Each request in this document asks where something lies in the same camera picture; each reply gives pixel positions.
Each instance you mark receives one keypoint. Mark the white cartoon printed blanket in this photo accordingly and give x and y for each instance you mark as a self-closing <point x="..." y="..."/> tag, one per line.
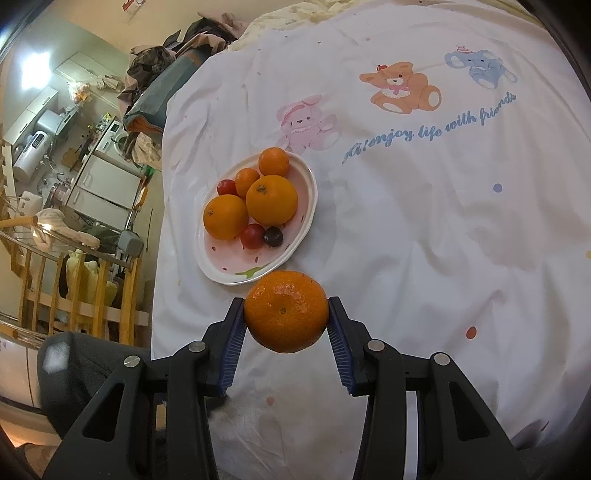
<point x="415" y="230"/>

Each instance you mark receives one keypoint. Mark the dark purple cherry tomato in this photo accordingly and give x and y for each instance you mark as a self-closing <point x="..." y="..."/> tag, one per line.
<point x="273" y="237"/>

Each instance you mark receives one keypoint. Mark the red cherry tomato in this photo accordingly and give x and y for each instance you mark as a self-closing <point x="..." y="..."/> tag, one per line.
<point x="252" y="235"/>
<point x="226" y="187"/>

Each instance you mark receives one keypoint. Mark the yellow hanging cloth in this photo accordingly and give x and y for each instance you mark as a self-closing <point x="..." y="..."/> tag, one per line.
<point x="87" y="279"/>

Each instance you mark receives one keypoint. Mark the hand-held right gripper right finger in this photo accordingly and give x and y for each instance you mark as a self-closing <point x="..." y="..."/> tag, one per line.
<point x="341" y="346"/>

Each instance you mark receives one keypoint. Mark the floral cloth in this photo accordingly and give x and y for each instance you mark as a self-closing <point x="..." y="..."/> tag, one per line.
<point x="143" y="147"/>

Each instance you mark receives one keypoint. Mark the pink strawberry print plate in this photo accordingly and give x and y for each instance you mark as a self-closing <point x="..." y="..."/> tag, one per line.
<point x="221" y="263"/>

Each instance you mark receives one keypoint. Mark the grey metal stool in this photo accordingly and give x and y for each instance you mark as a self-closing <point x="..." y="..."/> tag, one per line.
<point x="129" y="242"/>

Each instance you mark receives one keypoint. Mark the white floor cabinet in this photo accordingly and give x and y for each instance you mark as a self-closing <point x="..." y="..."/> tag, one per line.
<point x="106" y="184"/>

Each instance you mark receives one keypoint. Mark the pale yellow quilt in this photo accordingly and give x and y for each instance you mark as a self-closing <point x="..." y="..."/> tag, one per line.
<point x="295" y="14"/>

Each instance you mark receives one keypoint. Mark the pile of dark clothes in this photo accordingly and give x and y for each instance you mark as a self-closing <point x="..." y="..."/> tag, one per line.
<point x="180" y="46"/>

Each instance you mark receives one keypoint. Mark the white wall cabinet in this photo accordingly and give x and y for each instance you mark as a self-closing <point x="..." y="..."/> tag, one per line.
<point x="32" y="113"/>

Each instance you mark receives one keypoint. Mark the blue grey folded bedding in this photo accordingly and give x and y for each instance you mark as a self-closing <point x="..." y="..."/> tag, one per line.
<point x="159" y="92"/>

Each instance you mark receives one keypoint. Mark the white washing machine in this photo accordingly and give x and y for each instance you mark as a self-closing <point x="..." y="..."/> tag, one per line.
<point x="111" y="138"/>

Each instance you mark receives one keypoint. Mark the white water heater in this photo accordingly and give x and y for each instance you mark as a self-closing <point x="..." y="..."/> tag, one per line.
<point x="27" y="154"/>

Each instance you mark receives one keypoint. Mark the large orange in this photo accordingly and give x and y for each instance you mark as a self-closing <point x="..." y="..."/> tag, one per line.
<point x="225" y="217"/>
<point x="271" y="197"/>

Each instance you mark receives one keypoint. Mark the small mandarin orange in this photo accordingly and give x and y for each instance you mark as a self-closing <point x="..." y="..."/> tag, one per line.
<point x="247" y="182"/>
<point x="286" y="311"/>
<point x="273" y="161"/>

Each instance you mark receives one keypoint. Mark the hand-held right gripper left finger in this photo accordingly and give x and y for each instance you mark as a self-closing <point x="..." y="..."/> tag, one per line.
<point x="233" y="341"/>

